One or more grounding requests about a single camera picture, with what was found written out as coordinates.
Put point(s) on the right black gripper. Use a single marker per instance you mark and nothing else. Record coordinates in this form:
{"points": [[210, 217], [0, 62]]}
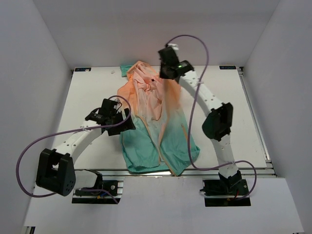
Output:
{"points": [[162, 75]]}

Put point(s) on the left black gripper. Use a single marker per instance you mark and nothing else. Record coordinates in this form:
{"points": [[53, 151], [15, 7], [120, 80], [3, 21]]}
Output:
{"points": [[128, 125]]}

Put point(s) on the orange and teal jacket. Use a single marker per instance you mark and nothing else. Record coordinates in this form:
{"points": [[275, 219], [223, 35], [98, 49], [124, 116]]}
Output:
{"points": [[160, 139]]}

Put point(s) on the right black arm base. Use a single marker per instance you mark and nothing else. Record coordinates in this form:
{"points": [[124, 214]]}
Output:
{"points": [[216, 194]]}

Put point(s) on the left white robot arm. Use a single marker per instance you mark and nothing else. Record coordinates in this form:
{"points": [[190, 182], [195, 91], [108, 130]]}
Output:
{"points": [[56, 171]]}

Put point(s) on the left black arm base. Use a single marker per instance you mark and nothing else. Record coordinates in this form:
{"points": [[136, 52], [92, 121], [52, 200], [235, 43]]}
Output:
{"points": [[92, 187]]}

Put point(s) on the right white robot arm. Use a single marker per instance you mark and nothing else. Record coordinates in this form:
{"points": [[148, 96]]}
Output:
{"points": [[219, 115]]}

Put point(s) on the right blue table label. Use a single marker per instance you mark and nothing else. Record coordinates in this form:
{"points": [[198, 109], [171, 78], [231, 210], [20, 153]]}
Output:
{"points": [[227, 67]]}

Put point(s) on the blue table label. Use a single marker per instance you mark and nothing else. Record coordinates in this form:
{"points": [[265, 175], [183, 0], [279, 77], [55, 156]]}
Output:
{"points": [[82, 70], [227, 67]]}

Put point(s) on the left blue table label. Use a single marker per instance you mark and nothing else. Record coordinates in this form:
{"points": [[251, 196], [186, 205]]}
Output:
{"points": [[82, 70]]}

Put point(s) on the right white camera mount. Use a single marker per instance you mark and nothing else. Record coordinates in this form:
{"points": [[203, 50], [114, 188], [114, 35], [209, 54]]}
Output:
{"points": [[173, 45]]}

